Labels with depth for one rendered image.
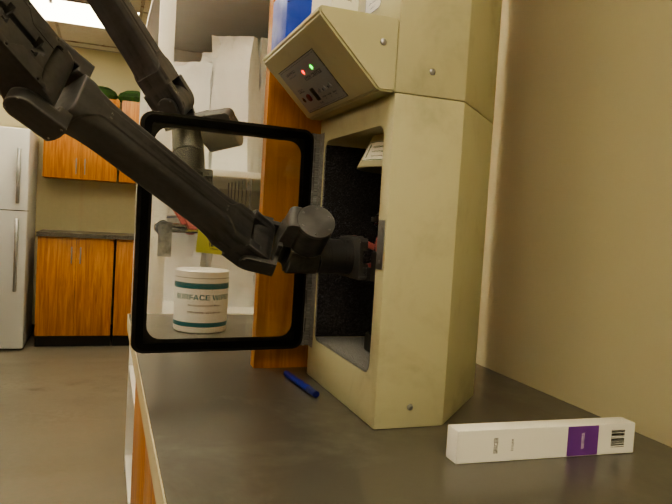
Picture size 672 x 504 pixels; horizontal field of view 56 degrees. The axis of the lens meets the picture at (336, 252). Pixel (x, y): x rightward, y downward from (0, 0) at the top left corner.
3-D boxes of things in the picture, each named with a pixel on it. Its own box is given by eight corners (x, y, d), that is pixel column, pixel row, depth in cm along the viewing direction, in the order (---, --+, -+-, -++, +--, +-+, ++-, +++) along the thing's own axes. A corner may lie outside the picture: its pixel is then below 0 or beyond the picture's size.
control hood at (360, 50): (320, 121, 118) (324, 66, 117) (395, 92, 87) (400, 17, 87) (259, 114, 114) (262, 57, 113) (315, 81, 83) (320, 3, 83)
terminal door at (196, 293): (302, 348, 118) (314, 130, 116) (129, 354, 105) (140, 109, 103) (300, 347, 119) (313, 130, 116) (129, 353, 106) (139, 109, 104)
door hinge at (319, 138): (308, 344, 120) (320, 134, 117) (312, 347, 117) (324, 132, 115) (300, 345, 119) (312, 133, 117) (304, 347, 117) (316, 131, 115)
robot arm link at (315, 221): (246, 223, 103) (236, 268, 98) (260, 180, 93) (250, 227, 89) (317, 241, 105) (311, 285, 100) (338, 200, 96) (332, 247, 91)
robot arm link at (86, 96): (26, 45, 77) (-9, 108, 71) (53, 24, 74) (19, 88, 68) (257, 231, 105) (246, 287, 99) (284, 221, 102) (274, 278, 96)
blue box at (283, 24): (324, 62, 114) (327, 11, 114) (344, 50, 105) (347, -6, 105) (270, 54, 111) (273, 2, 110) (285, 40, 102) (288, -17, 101)
